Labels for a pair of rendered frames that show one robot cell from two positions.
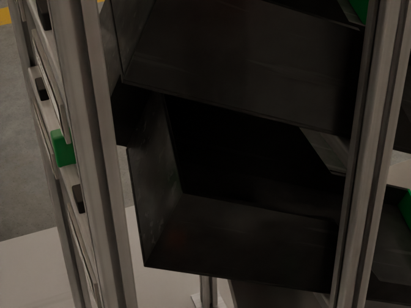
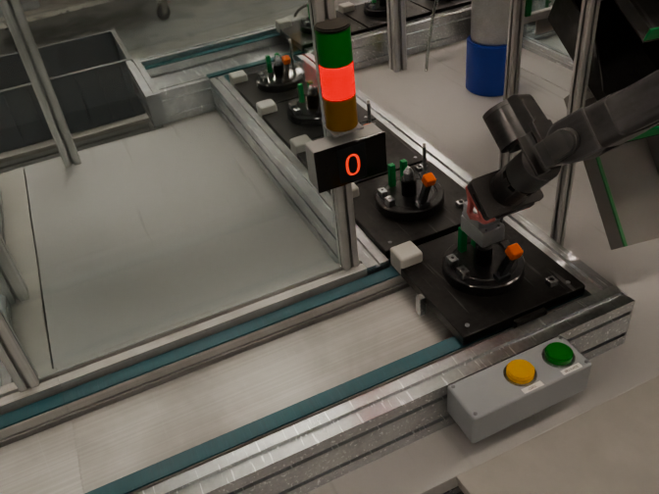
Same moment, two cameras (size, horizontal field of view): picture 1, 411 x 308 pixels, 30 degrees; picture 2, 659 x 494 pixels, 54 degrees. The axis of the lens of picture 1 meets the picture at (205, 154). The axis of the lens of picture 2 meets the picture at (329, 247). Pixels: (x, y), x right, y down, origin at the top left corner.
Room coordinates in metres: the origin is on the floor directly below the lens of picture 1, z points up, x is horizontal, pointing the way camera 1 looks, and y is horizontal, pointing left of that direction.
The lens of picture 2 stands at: (-0.10, -1.05, 1.72)
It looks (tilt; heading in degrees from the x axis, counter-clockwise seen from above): 38 degrees down; 89
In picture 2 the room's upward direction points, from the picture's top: 7 degrees counter-clockwise
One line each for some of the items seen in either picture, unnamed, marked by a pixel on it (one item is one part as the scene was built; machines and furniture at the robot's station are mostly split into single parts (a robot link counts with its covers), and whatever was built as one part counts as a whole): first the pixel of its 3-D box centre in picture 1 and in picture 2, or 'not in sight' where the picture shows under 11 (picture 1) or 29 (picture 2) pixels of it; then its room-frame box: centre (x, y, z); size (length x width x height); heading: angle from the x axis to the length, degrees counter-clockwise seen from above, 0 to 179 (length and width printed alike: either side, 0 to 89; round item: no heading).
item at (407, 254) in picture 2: not in sight; (406, 258); (0.06, -0.14, 0.97); 0.05 x 0.05 x 0.04; 19
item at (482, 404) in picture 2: not in sight; (518, 386); (0.17, -0.44, 0.93); 0.21 x 0.07 x 0.06; 19
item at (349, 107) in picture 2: not in sight; (340, 110); (-0.03, -0.16, 1.28); 0.05 x 0.05 x 0.05
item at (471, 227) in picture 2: not in sight; (479, 215); (0.18, -0.19, 1.08); 0.08 x 0.04 x 0.07; 109
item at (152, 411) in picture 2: not in sight; (326, 347); (-0.11, -0.28, 0.91); 0.84 x 0.28 x 0.10; 19
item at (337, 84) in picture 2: not in sight; (337, 78); (-0.03, -0.16, 1.33); 0.05 x 0.05 x 0.05
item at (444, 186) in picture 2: not in sight; (408, 183); (0.10, 0.04, 1.01); 0.24 x 0.24 x 0.13; 19
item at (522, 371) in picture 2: not in sight; (520, 372); (0.17, -0.44, 0.96); 0.04 x 0.04 x 0.02
